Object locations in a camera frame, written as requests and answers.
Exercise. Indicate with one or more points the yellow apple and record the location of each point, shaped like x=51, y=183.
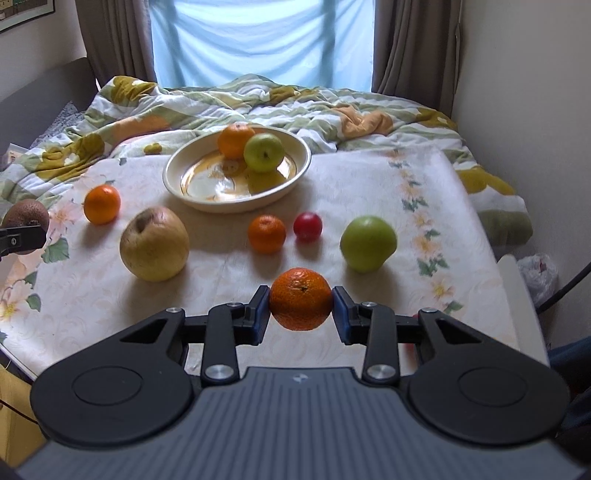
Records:
x=154, y=247

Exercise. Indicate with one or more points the white board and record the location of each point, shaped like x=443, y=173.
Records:
x=519, y=300

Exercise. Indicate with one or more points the framed wall picture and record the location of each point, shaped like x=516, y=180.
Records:
x=23, y=11

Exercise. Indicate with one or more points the cream ceramic bowl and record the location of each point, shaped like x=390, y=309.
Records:
x=207, y=184

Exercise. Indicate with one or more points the dark blue cloth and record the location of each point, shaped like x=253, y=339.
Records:
x=570, y=364

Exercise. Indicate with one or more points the small green apple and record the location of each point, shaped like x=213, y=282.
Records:
x=263, y=152

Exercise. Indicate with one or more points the small red fruit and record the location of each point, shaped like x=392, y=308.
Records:
x=308, y=226

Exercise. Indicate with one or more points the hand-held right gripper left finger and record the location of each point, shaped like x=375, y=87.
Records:
x=261, y=316

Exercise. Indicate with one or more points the small mandarin orange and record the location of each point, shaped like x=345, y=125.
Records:
x=267, y=234

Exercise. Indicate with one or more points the clear plastic bag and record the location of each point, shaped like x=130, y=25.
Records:
x=538, y=277

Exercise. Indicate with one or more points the large green apple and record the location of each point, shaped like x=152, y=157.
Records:
x=368, y=242

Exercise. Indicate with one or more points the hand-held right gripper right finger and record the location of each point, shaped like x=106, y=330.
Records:
x=340, y=316

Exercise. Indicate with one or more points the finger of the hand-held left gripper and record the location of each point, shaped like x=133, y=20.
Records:
x=23, y=237

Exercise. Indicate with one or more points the brown curtain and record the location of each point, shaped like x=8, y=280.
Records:
x=115, y=37
x=415, y=46

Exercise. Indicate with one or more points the rough-skinned mandarin orange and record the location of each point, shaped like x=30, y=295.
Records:
x=301, y=299

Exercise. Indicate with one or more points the light blue window cloth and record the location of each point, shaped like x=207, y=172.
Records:
x=258, y=41

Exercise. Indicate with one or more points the large smooth orange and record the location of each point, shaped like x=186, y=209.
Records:
x=101, y=204

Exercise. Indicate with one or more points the grey headboard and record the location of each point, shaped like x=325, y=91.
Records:
x=37, y=92

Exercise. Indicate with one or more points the speckled grey pillow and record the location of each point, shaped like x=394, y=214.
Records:
x=60, y=122

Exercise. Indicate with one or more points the floral cream bed sheet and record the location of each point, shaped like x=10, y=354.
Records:
x=438, y=207

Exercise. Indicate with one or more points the brown kiwi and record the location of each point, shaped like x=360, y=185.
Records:
x=25, y=213

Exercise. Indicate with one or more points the floral quilt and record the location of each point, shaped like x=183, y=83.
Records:
x=300, y=110

